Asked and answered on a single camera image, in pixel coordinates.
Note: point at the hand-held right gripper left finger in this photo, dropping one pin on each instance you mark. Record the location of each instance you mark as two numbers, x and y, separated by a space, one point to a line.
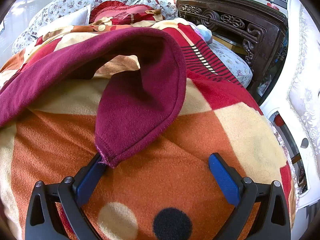
87 180

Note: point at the floral bed sheet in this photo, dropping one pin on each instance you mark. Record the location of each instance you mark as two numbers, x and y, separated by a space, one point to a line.
232 60

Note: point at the white pillow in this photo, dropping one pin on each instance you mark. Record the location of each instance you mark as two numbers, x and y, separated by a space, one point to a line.
77 17

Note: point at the maroon knit garment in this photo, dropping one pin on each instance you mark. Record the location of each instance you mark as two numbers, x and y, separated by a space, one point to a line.
140 100

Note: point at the red container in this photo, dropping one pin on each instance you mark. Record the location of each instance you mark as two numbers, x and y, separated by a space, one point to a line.
273 5

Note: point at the dark carved wooden cabinet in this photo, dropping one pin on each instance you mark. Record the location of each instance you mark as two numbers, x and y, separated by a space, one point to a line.
225 17

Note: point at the floral padded headboard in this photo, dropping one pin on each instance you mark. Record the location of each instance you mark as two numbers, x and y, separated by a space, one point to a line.
75 0

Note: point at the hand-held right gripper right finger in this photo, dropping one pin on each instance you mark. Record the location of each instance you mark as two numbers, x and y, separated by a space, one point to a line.
223 177

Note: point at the orange red checked blanket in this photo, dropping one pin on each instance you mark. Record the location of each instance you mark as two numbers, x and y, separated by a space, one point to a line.
160 185

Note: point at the red ruffled pillow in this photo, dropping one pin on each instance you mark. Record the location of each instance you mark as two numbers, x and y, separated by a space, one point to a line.
117 11

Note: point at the pastel plush toy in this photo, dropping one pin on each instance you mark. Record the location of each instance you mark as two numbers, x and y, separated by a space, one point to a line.
203 31

